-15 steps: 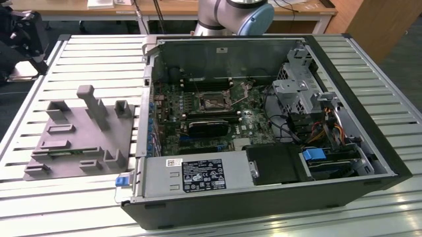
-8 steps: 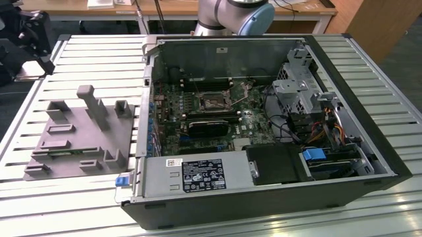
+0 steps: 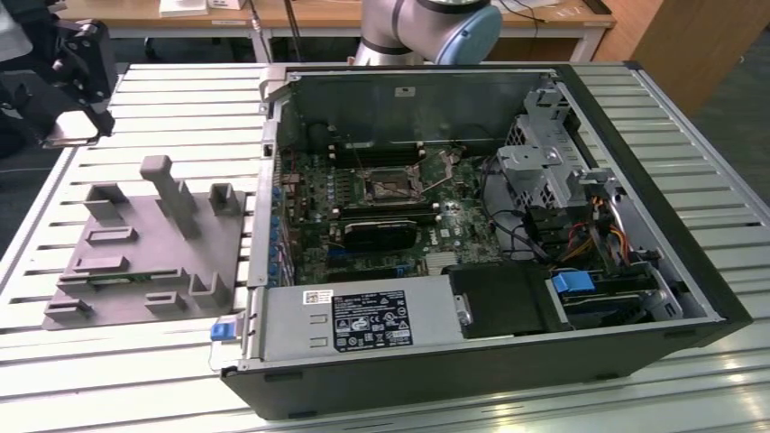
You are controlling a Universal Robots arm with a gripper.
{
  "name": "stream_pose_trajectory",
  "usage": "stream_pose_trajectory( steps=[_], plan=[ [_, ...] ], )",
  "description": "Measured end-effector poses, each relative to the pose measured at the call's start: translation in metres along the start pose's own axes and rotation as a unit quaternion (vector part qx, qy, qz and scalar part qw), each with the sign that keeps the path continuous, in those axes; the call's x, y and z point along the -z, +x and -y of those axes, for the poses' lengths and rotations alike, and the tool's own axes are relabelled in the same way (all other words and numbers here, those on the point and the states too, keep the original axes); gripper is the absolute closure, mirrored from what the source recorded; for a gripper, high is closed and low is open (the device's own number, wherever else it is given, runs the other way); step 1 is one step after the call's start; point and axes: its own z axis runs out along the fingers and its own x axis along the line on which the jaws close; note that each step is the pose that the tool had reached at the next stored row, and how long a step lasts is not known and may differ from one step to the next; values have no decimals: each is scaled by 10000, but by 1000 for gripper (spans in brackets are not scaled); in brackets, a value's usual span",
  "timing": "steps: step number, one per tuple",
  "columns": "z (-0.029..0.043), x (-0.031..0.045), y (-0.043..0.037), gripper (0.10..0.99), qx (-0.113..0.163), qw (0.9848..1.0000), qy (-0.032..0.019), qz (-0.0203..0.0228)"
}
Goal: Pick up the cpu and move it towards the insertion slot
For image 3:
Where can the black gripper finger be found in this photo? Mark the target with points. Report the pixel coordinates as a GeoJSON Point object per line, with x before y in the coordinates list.
{"type": "Point", "coordinates": [102, 119]}

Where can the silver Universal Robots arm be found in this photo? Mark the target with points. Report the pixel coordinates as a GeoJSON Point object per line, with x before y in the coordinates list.
{"type": "Point", "coordinates": [421, 27]}

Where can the black RAM slot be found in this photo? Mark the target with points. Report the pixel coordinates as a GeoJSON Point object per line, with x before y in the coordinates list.
{"type": "Point", "coordinates": [373, 148]}
{"type": "Point", "coordinates": [385, 208]}
{"type": "Point", "coordinates": [387, 217]}
{"type": "Point", "coordinates": [373, 160]}

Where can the CPU socket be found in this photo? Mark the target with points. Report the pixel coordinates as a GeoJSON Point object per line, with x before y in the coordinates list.
{"type": "Point", "coordinates": [385, 184]}

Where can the white box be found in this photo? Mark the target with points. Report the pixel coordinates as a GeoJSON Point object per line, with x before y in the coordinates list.
{"type": "Point", "coordinates": [181, 6]}

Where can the grey plastic parts rack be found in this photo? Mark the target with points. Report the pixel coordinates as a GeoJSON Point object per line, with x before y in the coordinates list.
{"type": "Point", "coordinates": [144, 252]}

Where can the green RAM stick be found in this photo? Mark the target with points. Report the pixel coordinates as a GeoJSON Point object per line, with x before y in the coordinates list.
{"type": "Point", "coordinates": [111, 279]}

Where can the wooden desk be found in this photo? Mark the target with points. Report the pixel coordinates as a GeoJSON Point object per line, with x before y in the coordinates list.
{"type": "Point", "coordinates": [331, 20]}

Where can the blue plastic latch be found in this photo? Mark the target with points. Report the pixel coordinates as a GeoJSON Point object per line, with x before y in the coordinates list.
{"type": "Point", "coordinates": [223, 330]}

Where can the black graphics card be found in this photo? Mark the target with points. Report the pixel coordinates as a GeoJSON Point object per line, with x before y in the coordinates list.
{"type": "Point", "coordinates": [379, 235]}

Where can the silver power supply with label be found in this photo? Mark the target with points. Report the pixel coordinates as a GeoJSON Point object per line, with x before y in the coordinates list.
{"type": "Point", "coordinates": [361, 325]}

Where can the green motherboard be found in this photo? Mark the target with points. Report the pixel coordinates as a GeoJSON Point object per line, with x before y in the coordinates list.
{"type": "Point", "coordinates": [457, 225]}

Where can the small silver heatsink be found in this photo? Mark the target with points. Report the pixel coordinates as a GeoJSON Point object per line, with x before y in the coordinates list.
{"type": "Point", "coordinates": [443, 262]}

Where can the grey metal disk bay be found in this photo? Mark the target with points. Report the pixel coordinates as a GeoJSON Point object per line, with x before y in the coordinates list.
{"type": "Point", "coordinates": [541, 167]}

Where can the black plastic shroud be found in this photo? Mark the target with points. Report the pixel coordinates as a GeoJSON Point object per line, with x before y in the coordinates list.
{"type": "Point", "coordinates": [499, 306]}

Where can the blue disk carrier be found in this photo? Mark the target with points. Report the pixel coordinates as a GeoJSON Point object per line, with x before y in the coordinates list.
{"type": "Point", "coordinates": [572, 282]}

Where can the black open PC case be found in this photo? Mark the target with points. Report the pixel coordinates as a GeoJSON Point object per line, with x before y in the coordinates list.
{"type": "Point", "coordinates": [541, 361]}

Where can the black disk drive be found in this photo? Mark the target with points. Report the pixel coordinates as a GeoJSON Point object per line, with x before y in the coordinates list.
{"type": "Point", "coordinates": [602, 309]}

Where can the wooden cabinet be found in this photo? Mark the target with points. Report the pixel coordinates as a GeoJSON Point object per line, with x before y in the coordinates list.
{"type": "Point", "coordinates": [692, 45]}

